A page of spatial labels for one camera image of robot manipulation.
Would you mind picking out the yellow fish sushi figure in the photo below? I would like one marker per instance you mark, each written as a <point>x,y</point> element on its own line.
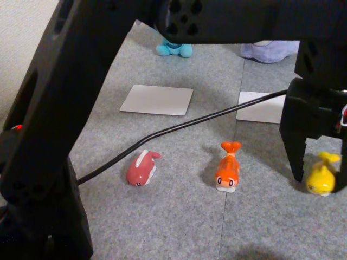
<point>321,178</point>

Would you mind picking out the orange fish sushi figure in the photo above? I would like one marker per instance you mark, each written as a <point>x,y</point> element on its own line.
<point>229,165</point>

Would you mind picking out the red fish sushi figure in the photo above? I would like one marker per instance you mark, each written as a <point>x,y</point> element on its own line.
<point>141,169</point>

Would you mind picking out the white rectangular card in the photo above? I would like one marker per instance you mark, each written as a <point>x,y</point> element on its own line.
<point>257,112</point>
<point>157,100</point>

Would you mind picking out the lavender plush toy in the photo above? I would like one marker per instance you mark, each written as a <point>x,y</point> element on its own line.
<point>265,52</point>

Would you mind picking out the blue plush toy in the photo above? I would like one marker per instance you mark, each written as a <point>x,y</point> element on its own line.
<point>162,50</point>

